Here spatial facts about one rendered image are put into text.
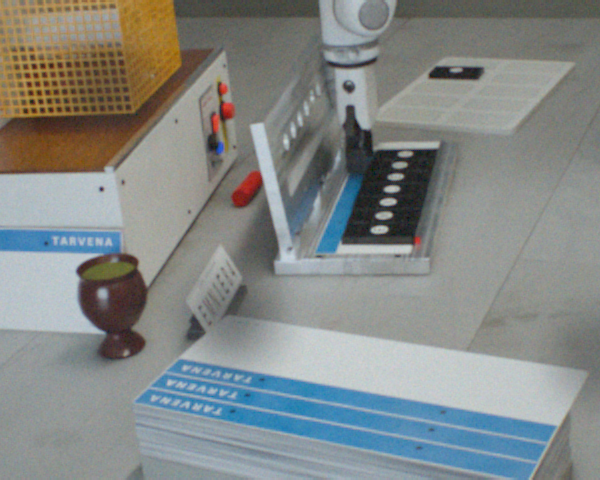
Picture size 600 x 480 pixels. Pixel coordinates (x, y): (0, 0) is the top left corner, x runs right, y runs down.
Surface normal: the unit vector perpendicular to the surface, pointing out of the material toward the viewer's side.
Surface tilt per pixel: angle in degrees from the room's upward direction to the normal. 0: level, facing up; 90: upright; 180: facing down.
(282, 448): 90
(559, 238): 0
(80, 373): 0
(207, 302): 65
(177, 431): 90
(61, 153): 0
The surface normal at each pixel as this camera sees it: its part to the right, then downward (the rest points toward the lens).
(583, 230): -0.10, -0.91
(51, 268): -0.28, 0.06
